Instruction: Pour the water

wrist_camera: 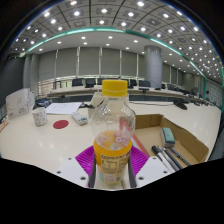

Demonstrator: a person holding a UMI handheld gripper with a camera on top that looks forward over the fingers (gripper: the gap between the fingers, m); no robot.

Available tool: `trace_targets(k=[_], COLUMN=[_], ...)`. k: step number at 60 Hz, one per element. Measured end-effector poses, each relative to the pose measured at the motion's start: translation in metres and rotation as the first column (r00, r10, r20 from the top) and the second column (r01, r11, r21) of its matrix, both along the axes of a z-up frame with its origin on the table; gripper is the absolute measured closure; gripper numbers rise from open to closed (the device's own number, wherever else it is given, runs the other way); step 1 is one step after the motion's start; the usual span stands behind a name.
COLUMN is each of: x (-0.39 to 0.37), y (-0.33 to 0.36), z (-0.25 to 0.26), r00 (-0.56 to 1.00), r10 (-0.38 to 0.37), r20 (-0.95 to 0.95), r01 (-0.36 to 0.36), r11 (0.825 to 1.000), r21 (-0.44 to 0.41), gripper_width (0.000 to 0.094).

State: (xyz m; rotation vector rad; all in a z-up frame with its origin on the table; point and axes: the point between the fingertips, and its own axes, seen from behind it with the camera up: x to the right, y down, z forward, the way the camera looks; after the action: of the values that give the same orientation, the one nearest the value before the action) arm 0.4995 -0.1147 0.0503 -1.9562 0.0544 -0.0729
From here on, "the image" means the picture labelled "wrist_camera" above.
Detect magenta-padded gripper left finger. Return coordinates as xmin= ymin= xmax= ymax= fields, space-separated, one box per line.
xmin=54 ymin=144 xmax=97 ymax=188

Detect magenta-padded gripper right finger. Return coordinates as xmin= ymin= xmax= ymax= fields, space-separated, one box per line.
xmin=128 ymin=146 xmax=173 ymax=188

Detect yellow-capped clear drink bottle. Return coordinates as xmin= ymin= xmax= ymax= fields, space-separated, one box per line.
xmin=90 ymin=79 xmax=137 ymax=186

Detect black marker pen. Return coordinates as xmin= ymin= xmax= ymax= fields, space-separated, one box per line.
xmin=157 ymin=145 xmax=182 ymax=171
xmin=151 ymin=144 xmax=175 ymax=173

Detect green whiteboard eraser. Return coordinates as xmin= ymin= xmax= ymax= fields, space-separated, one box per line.
xmin=160 ymin=127 xmax=176 ymax=148

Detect white remote control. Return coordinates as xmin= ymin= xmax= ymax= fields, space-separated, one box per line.
xmin=70 ymin=111 xmax=89 ymax=126

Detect flat round red coaster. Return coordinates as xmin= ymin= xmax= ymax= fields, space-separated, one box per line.
xmin=52 ymin=119 xmax=70 ymax=130

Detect thin dark pen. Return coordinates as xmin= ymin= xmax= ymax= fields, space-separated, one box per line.
xmin=169 ymin=147 xmax=192 ymax=167

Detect open brown cardboard box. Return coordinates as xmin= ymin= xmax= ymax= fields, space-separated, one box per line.
xmin=131 ymin=113 xmax=210 ymax=168

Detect white printed paper sheet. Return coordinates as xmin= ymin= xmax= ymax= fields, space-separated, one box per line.
xmin=44 ymin=101 xmax=83 ymax=116

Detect white plastic organizer tray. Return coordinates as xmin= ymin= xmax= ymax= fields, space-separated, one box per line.
xmin=88 ymin=91 xmax=105 ymax=118

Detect white patterned cup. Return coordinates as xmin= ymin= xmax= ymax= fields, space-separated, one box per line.
xmin=31 ymin=106 xmax=49 ymax=127

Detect black table microphone base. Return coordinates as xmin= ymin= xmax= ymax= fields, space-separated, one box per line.
xmin=173 ymin=99 xmax=188 ymax=111

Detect long curved conference table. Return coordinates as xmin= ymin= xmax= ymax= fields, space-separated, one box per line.
xmin=46 ymin=84 xmax=208 ymax=103

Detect row of black office chairs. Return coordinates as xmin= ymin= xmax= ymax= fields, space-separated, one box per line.
xmin=71 ymin=77 xmax=153 ymax=89

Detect ceiling lights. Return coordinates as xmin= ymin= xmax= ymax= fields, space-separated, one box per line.
xmin=9 ymin=0 xmax=223 ymax=81

